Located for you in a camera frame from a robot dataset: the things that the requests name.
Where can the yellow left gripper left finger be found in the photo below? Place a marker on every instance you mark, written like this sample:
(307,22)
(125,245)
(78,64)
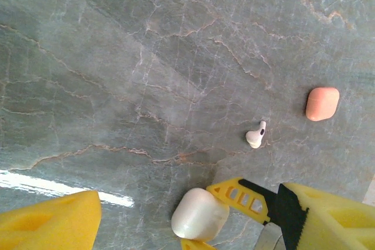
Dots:
(49,226)

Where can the pink earbud charging case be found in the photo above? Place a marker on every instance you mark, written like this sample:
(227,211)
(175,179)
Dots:
(322,103)

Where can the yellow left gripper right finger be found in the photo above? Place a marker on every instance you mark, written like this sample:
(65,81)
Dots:
(337,220)

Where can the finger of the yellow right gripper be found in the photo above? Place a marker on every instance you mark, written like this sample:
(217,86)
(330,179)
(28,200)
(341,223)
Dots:
(263,200)
(194,245)

